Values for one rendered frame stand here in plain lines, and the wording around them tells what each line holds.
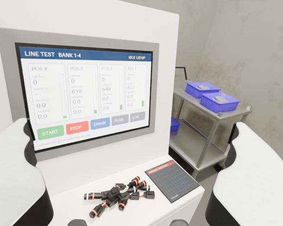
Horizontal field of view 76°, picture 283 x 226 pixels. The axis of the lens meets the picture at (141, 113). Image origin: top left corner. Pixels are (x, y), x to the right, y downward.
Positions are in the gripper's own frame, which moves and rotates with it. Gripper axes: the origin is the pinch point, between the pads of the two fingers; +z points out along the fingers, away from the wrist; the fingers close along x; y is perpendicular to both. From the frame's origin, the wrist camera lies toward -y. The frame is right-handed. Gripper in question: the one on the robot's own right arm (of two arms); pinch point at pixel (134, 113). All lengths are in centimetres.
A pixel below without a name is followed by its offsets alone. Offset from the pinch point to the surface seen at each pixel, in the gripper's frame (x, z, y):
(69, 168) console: -21, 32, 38
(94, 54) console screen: -12.4, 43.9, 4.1
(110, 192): -7, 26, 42
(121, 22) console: -5, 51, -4
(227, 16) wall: 114, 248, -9
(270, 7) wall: 137, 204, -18
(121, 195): -4, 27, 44
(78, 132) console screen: -17.5, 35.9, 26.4
